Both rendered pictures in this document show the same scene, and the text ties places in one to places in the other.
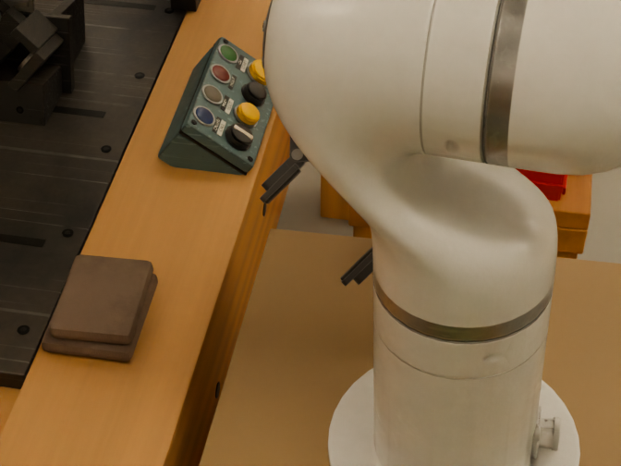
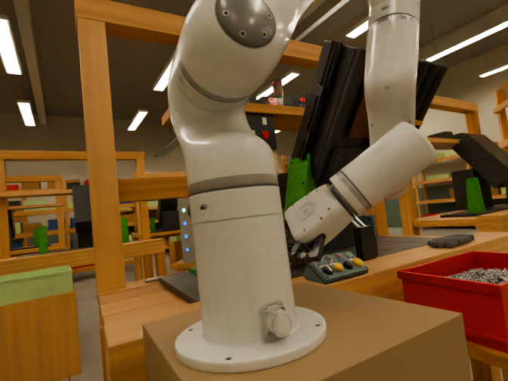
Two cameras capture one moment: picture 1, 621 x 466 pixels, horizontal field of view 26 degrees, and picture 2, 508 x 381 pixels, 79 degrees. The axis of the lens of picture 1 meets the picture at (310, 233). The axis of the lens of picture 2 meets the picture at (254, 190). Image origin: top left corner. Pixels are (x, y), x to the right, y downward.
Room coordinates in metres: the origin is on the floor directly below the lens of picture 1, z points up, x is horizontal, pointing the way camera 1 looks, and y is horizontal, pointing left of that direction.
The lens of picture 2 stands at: (0.39, -0.44, 1.10)
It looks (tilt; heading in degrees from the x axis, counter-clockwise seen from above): 4 degrees up; 50
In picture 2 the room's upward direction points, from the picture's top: 6 degrees counter-clockwise
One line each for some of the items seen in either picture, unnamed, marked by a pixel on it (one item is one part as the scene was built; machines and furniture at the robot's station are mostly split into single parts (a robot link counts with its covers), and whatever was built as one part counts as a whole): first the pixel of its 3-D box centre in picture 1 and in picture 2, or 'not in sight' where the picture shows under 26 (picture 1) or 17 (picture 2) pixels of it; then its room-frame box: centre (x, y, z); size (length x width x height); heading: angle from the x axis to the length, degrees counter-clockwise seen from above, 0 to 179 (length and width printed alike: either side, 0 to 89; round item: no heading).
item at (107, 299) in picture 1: (100, 305); not in sight; (0.81, 0.18, 0.92); 0.10 x 0.08 x 0.03; 171
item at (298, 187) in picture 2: not in sight; (304, 184); (1.24, 0.30, 1.17); 0.13 x 0.12 x 0.20; 170
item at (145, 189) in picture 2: not in sight; (260, 182); (1.39, 0.71, 1.23); 1.30 x 0.05 x 0.09; 170
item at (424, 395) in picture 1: (456, 368); (243, 262); (0.64, -0.11, 1.03); 0.19 x 0.19 x 0.18
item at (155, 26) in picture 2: not in sight; (252, 45); (1.37, 0.64, 1.89); 1.50 x 0.09 x 0.09; 170
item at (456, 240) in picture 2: not in sight; (448, 240); (1.65, 0.01, 0.91); 0.20 x 0.11 x 0.03; 173
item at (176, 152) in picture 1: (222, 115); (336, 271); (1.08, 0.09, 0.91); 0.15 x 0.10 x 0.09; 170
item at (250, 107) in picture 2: not in sight; (264, 118); (1.37, 0.61, 1.52); 0.90 x 0.25 x 0.04; 170
